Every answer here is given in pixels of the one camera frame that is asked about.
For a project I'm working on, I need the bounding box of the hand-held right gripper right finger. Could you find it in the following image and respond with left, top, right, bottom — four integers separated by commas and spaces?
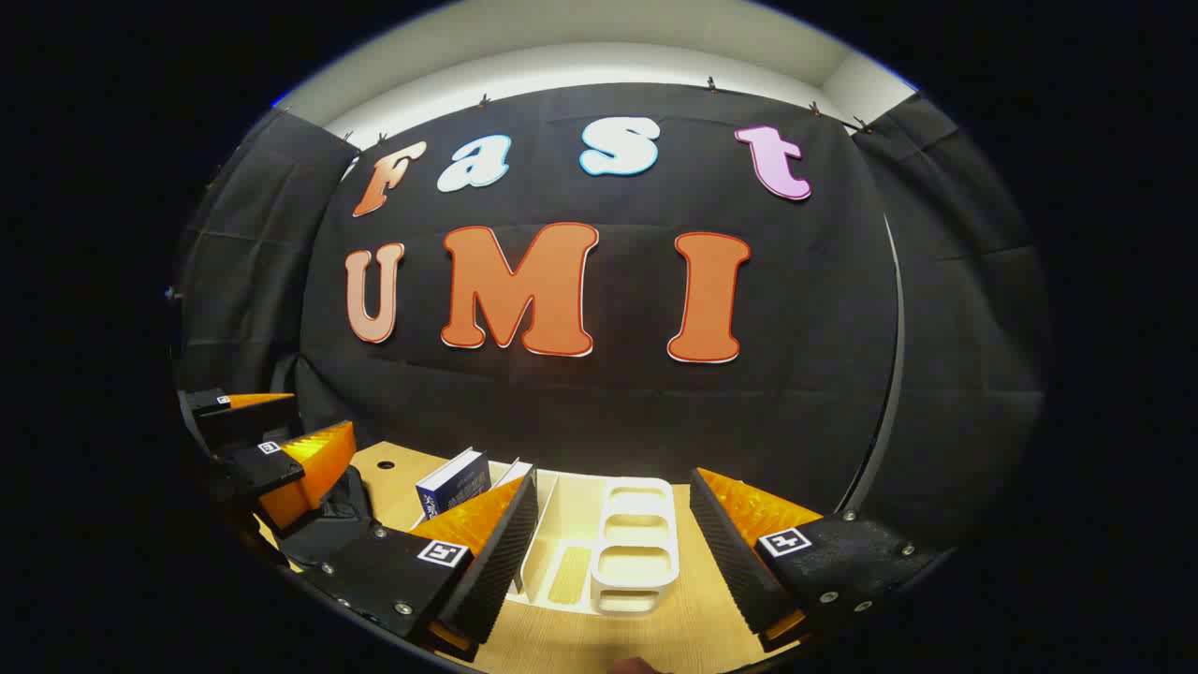
689, 467, 951, 653

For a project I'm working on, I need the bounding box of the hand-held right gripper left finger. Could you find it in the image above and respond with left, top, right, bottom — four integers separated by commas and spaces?
279, 471, 542, 661

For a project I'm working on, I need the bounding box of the black schoolbag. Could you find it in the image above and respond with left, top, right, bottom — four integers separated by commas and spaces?
271, 465, 380, 567

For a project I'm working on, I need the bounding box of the blue book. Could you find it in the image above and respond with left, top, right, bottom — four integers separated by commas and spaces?
415, 447, 493, 521

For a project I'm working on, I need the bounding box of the white bookshelf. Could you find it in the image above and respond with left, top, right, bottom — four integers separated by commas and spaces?
410, 457, 681, 619

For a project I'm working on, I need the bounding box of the black backdrop cloth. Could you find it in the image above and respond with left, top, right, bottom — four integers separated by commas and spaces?
173, 82, 1049, 544

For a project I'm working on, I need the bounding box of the thin metal pole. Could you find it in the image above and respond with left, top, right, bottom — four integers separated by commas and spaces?
836, 213, 907, 514

